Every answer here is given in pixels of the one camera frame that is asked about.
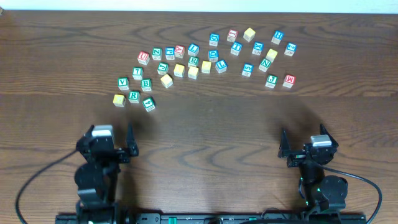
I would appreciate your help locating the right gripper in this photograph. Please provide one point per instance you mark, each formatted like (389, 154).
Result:
(285, 147)

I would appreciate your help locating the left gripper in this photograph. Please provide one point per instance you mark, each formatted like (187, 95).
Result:
(121, 154)

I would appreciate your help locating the green r block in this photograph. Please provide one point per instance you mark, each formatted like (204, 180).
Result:
(134, 97)
(193, 61)

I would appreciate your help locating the green B block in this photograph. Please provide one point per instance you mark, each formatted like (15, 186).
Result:
(146, 84)

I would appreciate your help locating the yellow O block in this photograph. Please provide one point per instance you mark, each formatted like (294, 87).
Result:
(206, 67)

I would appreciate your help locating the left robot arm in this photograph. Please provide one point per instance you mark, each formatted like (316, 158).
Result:
(97, 179)

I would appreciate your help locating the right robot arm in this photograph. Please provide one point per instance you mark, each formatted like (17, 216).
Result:
(325, 194)

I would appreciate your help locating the green 4 block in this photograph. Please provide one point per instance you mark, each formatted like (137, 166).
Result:
(148, 104)

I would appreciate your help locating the green V block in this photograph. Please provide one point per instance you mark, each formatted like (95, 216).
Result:
(123, 83)

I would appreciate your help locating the red M block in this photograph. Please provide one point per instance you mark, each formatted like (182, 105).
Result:
(289, 81)

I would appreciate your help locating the green J block right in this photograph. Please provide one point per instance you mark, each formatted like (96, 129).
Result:
(271, 81)

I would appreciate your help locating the green j block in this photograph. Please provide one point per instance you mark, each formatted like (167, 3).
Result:
(271, 81)
(162, 68)

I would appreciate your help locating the green 7 block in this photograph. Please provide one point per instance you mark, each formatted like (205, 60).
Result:
(137, 73)

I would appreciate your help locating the green N block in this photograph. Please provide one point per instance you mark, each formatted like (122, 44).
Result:
(264, 65)

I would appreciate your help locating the yellow tilted block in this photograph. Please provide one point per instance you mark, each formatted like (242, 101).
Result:
(167, 81)

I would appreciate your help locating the blue 5 block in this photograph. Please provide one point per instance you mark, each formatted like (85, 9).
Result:
(247, 70)

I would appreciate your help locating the green J block left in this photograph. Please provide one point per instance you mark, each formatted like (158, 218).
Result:
(162, 68)

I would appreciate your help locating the red U block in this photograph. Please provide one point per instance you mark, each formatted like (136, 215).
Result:
(143, 58)

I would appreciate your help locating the blue 2 block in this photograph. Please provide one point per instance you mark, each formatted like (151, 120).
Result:
(290, 49)

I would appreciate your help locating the green Z block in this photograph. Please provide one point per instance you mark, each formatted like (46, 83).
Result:
(157, 53)

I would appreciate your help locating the blue X block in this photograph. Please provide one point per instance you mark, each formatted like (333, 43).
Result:
(257, 48)

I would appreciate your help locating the blue H block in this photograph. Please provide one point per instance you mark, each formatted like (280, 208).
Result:
(277, 37)

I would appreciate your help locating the blue P block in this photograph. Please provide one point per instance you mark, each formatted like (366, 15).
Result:
(170, 53)

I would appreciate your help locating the blue L block lower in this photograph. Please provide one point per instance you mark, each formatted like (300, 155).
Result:
(221, 66)

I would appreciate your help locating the blue l block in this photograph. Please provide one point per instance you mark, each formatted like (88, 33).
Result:
(221, 66)
(193, 50)

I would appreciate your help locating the blue T block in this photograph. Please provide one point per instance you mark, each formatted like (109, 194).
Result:
(236, 48)

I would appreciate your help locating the red A block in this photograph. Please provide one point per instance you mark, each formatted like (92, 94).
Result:
(179, 51)

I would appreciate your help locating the yellow block top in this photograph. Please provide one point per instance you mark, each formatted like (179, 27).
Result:
(249, 34)

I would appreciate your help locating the blue L block upper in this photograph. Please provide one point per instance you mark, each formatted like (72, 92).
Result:
(193, 50)

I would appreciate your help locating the blue D block lower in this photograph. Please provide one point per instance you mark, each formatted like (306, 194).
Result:
(213, 55)

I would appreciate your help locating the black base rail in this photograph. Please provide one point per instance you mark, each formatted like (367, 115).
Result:
(156, 218)

